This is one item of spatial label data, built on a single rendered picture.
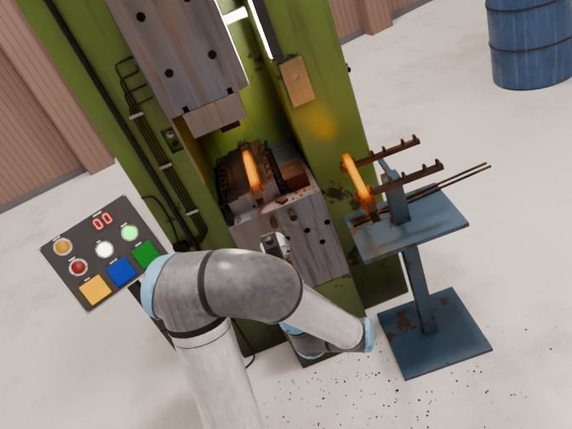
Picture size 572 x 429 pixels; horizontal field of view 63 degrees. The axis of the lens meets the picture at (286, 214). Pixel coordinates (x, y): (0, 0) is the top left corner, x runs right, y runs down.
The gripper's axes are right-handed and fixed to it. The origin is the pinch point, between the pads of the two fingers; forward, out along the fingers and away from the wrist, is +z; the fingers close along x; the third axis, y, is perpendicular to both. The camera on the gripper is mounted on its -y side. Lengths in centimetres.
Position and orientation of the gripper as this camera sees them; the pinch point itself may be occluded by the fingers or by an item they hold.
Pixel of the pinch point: (270, 236)
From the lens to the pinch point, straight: 150.1
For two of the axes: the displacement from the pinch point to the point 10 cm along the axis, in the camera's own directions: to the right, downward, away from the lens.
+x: 9.2, -3.8, -0.3
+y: 3.3, 7.7, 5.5
